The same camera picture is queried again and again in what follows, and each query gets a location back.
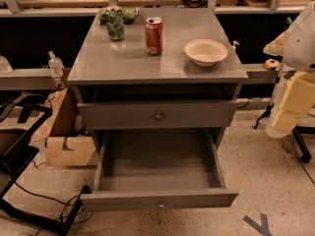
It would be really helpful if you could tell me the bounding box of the orange soda can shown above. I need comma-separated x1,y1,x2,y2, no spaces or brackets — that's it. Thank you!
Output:
145,17,163,55

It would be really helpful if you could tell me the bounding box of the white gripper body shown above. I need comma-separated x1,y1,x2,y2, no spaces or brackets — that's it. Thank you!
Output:
267,78,291,139

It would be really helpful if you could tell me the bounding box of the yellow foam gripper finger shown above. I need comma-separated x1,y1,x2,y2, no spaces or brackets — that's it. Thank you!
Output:
272,72,315,133

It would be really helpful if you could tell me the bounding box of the grey drawer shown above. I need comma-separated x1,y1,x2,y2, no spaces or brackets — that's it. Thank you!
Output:
82,129,238,211
78,100,237,130

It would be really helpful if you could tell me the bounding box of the small white pump bottle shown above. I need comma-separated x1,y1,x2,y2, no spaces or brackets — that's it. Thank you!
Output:
232,40,239,53

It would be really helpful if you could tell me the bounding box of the black floor cable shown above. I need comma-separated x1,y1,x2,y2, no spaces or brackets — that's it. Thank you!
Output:
3,157,95,236

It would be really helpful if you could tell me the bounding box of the green soda can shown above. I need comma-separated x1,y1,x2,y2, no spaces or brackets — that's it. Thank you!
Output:
105,6,124,40

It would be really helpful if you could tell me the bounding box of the clear plastic dome container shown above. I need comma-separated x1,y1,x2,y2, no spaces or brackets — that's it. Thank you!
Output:
0,55,13,73

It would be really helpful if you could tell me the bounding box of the green chip bag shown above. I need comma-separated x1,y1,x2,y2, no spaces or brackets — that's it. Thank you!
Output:
98,8,140,24

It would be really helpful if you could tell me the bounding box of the reacher grabber tool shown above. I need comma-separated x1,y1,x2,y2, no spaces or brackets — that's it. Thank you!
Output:
253,105,273,130

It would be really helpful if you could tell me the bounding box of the white paper bowl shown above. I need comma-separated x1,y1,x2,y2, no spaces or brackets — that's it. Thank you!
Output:
184,39,228,67

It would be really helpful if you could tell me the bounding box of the clear sanitizer bottle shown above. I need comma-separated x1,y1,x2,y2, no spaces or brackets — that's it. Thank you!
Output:
48,51,64,76

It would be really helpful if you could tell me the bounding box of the cardboard box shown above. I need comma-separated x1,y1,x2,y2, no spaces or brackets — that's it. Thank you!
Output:
31,67,97,167

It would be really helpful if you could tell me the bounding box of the black chair base leg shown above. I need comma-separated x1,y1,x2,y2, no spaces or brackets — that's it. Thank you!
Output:
292,126,315,163

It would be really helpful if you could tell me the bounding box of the black metal cart frame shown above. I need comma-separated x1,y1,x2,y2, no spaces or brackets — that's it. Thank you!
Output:
0,92,90,236

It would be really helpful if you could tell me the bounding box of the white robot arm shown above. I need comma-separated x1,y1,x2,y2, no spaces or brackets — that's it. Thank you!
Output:
264,1,315,138

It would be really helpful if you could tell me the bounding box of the grey drawer cabinet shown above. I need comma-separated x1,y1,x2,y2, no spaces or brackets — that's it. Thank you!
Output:
68,7,247,146

